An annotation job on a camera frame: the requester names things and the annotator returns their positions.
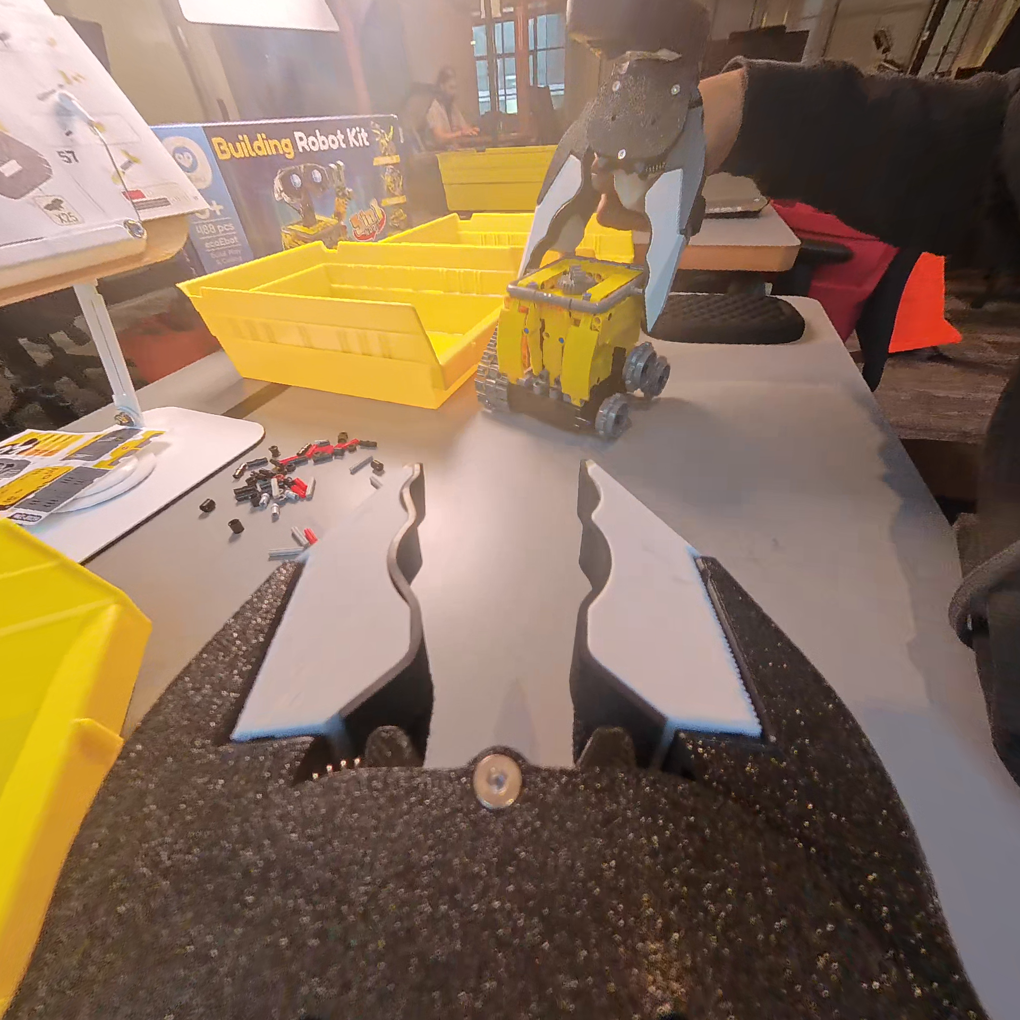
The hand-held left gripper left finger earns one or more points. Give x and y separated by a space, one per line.
335 637

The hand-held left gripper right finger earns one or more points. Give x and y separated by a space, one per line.
669 637

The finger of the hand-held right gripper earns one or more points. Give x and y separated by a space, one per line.
562 207
665 239

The black yellow toy brick vehicle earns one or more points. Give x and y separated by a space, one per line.
566 343

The person's right forearm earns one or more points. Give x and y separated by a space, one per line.
876 143

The light grey desk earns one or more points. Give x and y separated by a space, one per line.
757 478

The person's right hand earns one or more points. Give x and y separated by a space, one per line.
721 119

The yellow plastic bin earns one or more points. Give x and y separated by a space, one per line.
56 677
478 231
494 179
335 343

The grey table with wood edge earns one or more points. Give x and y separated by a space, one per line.
749 239

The black quilted pad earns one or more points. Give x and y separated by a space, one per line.
733 319

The paned window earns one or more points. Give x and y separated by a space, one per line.
518 56

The cluster of small brick parts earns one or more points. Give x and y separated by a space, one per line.
295 470

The red plastic object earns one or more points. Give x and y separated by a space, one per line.
845 255

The blue printed kit box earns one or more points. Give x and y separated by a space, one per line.
255 191

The yellow black printed sheet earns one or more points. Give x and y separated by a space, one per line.
64 470

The building instruction booklet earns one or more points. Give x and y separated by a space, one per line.
64 119

